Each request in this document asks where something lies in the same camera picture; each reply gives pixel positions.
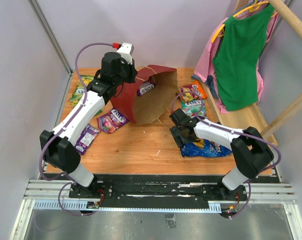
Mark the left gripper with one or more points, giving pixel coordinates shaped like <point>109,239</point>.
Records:
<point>133,71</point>

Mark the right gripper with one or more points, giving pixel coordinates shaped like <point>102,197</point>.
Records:
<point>175,132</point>

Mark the blue Doritos chips packet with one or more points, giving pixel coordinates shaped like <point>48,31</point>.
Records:
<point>204,148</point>

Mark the teal candy packet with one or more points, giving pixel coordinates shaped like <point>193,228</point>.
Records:
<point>194,107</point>

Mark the red brown paper bag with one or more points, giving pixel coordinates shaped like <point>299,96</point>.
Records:
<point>150,106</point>

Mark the green Fox's candy packet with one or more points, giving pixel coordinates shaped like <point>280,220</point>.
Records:
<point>87,79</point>

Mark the orange Fox's fruits packet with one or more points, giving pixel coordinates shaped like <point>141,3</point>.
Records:
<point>193,91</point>

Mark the red snack packet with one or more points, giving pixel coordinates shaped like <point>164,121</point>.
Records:
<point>111,121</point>

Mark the pink shirt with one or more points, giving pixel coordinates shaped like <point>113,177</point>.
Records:
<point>205,65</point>

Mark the purple snack packet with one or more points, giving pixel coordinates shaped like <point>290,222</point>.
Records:
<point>87,137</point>

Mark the green tank top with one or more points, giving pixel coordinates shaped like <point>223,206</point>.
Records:
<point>237,58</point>

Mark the yellow clothes hanger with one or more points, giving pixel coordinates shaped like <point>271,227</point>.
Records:
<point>221,30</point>

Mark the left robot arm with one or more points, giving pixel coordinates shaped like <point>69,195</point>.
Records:
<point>58,147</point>

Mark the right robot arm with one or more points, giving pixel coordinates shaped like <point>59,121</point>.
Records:
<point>252,154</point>

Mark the blue grey shirt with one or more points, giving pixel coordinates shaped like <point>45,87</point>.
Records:
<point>209,83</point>

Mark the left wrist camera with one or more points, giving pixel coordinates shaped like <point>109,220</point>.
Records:
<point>126,50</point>

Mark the wooden clothes rack frame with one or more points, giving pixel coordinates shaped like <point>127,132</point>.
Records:
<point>280,108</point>

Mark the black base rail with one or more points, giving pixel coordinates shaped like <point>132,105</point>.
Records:
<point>159,187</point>

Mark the aluminium corner post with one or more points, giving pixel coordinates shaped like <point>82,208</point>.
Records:
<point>34,4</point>

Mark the white cable duct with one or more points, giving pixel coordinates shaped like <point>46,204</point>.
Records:
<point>136,205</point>

